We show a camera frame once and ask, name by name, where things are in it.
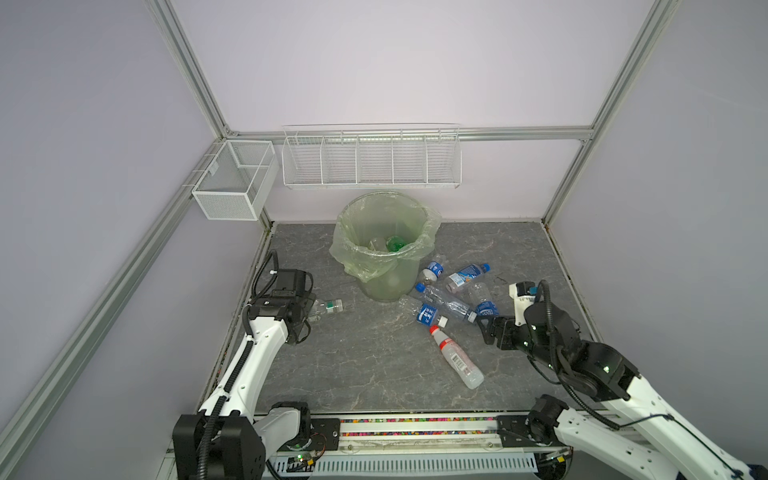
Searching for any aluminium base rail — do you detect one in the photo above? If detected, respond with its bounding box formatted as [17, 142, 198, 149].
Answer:
[157, 410, 685, 480]

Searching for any water bottle blue label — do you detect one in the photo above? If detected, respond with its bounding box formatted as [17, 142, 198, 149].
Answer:
[468, 282, 499, 316]
[404, 297, 448, 328]

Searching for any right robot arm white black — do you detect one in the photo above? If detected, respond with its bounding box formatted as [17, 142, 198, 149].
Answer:
[477, 298, 767, 479]

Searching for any white wire shelf basket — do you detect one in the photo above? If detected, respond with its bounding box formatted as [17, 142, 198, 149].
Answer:
[282, 123, 463, 189]

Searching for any mesh bin with green bag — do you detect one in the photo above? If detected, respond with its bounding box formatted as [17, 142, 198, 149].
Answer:
[330, 191, 442, 302]

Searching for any green soda bottle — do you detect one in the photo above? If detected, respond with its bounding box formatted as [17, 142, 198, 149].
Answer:
[385, 235, 408, 252]

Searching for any clear square bottle green label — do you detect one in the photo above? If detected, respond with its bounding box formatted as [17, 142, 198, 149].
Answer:
[310, 299, 344, 317]

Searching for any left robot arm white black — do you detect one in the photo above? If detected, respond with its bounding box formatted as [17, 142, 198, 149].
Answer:
[172, 269, 315, 479]

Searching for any blue cap bottle far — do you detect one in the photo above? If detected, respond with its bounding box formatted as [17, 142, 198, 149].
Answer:
[445, 263, 491, 293]

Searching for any water bottle near bin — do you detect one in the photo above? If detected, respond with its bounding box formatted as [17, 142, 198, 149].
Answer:
[420, 254, 446, 284]

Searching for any clear bottle red cap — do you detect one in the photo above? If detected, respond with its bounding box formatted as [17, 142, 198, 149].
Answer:
[430, 325, 484, 390]

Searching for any white mesh box basket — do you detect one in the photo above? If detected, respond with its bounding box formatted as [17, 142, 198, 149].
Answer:
[192, 140, 279, 221]

